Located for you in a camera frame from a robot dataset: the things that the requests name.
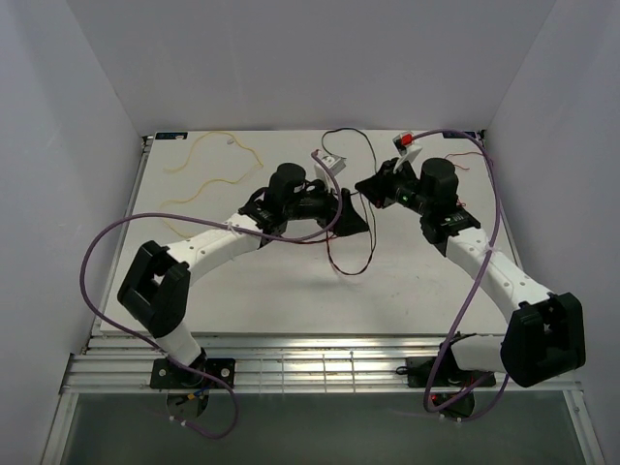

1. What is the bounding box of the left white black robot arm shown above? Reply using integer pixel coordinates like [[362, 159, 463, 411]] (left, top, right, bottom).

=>
[[117, 163, 369, 388]]

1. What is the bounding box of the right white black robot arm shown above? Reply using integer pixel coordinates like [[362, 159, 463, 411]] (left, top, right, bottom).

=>
[[356, 158, 586, 388]]

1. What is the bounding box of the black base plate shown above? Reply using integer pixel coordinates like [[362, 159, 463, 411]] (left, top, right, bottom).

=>
[[148, 357, 236, 390], [395, 356, 496, 388]]

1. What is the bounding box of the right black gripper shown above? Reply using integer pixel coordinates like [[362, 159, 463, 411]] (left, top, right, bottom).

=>
[[356, 158, 432, 216]]

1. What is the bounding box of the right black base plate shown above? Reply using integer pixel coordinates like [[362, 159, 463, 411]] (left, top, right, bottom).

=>
[[395, 356, 496, 388]]

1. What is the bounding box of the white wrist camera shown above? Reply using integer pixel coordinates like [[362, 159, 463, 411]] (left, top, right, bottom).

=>
[[310, 149, 346, 195], [392, 132, 422, 173]]

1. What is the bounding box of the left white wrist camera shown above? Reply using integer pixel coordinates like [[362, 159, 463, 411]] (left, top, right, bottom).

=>
[[310, 149, 346, 195]]

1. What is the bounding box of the red black twisted wire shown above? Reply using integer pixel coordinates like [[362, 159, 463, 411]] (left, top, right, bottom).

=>
[[285, 193, 379, 277]]

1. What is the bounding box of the aluminium rail frame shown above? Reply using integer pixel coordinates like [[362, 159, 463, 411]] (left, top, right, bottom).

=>
[[40, 129, 605, 465]]

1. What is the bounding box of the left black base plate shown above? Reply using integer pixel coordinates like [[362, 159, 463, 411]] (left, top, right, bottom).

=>
[[148, 357, 236, 390]]

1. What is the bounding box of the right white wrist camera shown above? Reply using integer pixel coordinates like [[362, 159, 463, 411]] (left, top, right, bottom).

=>
[[392, 132, 422, 173]]

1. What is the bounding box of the black cable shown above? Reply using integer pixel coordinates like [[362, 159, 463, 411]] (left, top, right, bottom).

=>
[[321, 127, 380, 195]]

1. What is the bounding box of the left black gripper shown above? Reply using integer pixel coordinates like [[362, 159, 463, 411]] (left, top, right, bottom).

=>
[[283, 176, 368, 237]]

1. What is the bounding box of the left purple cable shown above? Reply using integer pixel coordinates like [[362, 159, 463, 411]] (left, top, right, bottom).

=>
[[78, 149, 346, 441]]

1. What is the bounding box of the single red wire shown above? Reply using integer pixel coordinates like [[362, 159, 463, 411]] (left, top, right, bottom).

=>
[[444, 151, 486, 171]]

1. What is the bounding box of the left blue label sticker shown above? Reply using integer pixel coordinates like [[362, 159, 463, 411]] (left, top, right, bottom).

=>
[[154, 132, 188, 140]]

